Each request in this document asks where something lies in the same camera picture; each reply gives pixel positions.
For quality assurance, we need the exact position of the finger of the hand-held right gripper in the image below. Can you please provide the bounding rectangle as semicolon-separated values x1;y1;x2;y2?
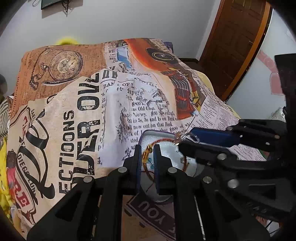
179;140;293;213
191;119;287;153

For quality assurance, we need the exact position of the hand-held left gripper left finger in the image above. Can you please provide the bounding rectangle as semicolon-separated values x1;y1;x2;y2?
26;145;142;241

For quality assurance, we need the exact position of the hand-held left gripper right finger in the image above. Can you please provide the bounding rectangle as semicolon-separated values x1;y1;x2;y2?
153;144;271;241

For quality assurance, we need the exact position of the red and gold string bracelet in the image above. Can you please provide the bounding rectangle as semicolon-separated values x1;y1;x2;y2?
142;138;190;178

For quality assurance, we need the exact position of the purple-rimmed tin jewelry box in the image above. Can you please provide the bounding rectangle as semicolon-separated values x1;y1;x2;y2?
139;129;200;204

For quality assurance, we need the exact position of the silver ring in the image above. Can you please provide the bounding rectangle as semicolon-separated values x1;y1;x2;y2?
174;130;200;145

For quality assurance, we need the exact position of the brown wooden door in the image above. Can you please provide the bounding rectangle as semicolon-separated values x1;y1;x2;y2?
198;0;273;100

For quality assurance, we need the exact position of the newspaper-print blanket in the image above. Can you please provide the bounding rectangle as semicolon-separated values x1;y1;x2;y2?
6;38;267;241

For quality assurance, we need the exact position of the yellow patterned cloth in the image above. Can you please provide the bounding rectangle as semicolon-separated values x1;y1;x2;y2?
0;136;25;224

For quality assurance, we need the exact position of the yellow plush object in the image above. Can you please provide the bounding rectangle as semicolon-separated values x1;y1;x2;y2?
56;37;79;46

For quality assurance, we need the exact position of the striped cloth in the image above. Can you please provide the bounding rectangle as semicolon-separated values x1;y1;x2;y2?
0;95;15;131

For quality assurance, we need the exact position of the pink wall sticker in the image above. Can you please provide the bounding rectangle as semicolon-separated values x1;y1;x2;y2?
257;49;286;96

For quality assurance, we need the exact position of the dark wall frame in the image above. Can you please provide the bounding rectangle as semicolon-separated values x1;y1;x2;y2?
41;0;63;10

